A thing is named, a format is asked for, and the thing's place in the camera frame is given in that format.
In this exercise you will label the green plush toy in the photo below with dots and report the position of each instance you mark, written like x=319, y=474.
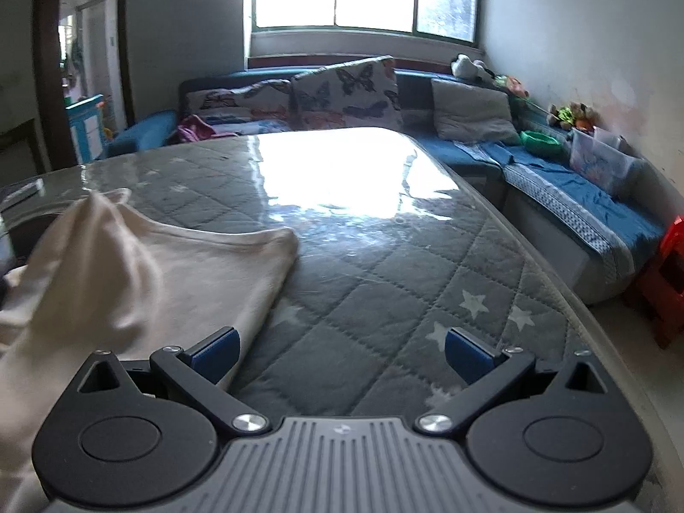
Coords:
x=569, y=115

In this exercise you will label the pink cloth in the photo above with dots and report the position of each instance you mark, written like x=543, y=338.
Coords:
x=192, y=131

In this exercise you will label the round black cooktop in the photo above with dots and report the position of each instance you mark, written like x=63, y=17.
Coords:
x=24, y=246

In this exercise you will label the blue mattress with cover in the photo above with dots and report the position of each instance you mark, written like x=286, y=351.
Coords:
x=561, y=187

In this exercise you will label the clear plastic storage box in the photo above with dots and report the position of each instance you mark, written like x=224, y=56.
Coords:
x=598, y=163

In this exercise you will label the grey cushion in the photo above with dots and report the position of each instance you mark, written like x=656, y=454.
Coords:
x=470, y=112

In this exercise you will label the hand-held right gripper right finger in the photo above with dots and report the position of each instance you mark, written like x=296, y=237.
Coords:
x=467, y=355

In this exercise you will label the blue sofa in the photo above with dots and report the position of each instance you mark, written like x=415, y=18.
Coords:
x=133, y=136

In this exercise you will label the white remote control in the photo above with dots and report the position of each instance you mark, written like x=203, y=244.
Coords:
x=18, y=191

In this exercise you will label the cream long-sleeved top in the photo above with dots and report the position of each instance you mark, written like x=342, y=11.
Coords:
x=133, y=278

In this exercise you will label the green bowl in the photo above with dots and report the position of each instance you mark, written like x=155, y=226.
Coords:
x=541, y=141

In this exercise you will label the black and white plush toy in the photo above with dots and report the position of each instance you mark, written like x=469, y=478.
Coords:
x=470, y=67

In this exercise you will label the pink plush toy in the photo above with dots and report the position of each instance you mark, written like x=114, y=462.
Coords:
x=517, y=87

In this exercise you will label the dark wooden door frame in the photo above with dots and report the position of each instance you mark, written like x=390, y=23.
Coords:
x=48, y=64

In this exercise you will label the red plastic stool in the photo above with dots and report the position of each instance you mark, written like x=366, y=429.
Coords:
x=662, y=278

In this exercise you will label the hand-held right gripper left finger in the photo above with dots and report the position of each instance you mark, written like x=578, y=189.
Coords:
x=216, y=355

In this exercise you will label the teal cabinet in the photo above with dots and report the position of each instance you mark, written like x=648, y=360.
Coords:
x=85, y=128

